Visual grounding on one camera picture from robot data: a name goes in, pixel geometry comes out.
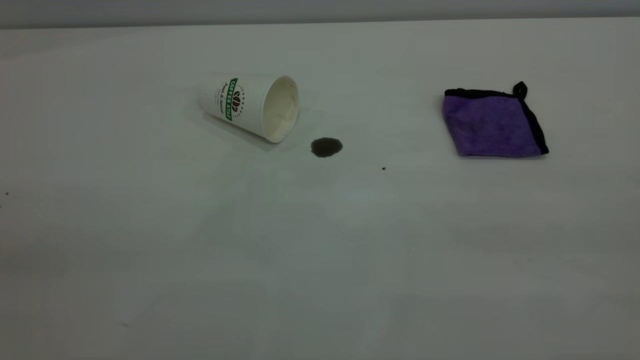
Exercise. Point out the white paper coffee cup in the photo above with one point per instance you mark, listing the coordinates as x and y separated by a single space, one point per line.
250 102

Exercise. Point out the dark coffee spill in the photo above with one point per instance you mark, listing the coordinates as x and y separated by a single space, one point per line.
326 147

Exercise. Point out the purple cloth with black trim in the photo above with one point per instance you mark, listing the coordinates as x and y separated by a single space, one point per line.
492 125

